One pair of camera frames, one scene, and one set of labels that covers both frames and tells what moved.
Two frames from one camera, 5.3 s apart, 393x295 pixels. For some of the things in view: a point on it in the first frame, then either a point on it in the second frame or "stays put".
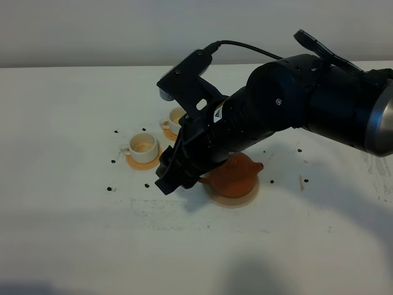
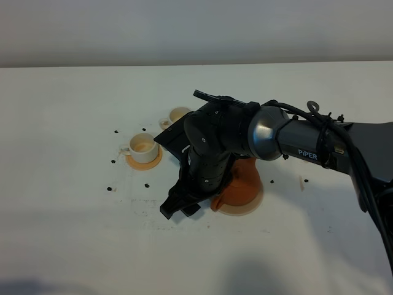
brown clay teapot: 235,177 stays put
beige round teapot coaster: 234,202 to 238,210
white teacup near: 143,147 stays put
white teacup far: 172,122 stays put
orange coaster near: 147,166 stays put
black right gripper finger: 174,171 to 182,197
